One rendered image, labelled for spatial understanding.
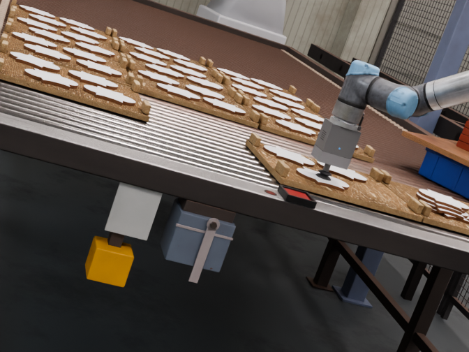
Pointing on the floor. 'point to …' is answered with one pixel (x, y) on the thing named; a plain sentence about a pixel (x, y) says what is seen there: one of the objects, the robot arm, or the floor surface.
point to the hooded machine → (249, 16)
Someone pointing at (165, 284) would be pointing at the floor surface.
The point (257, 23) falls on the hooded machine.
